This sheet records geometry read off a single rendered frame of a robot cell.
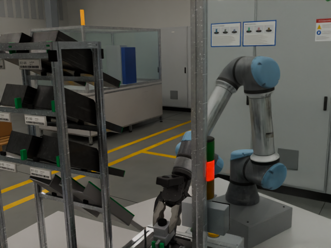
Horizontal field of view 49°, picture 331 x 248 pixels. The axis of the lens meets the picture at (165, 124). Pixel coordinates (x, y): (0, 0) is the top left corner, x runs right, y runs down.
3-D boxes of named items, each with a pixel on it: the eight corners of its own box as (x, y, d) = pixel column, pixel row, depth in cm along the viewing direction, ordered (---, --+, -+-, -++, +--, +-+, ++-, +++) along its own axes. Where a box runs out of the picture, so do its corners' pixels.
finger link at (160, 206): (160, 233, 121) (173, 209, 124) (153, 229, 116) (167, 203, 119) (152, 230, 122) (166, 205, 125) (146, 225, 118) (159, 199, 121)
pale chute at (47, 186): (76, 209, 151) (82, 199, 153) (97, 218, 143) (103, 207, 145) (27, 177, 132) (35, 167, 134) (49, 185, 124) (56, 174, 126)
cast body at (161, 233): (163, 231, 122) (160, 213, 119) (175, 233, 120) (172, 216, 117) (150, 247, 115) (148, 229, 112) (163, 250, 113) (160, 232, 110)
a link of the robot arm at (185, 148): (211, 139, 132) (195, 127, 127) (202, 166, 127) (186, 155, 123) (195, 141, 138) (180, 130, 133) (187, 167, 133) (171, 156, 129)
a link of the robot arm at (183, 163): (192, 158, 123) (171, 155, 127) (188, 170, 121) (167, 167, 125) (199, 167, 129) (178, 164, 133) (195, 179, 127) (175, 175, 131)
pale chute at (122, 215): (105, 216, 144) (111, 206, 146) (129, 226, 136) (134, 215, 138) (58, 184, 125) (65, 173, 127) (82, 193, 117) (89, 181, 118)
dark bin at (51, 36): (93, 86, 132) (99, 66, 133) (119, 87, 123) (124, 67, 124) (25, 54, 110) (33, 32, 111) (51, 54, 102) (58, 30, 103)
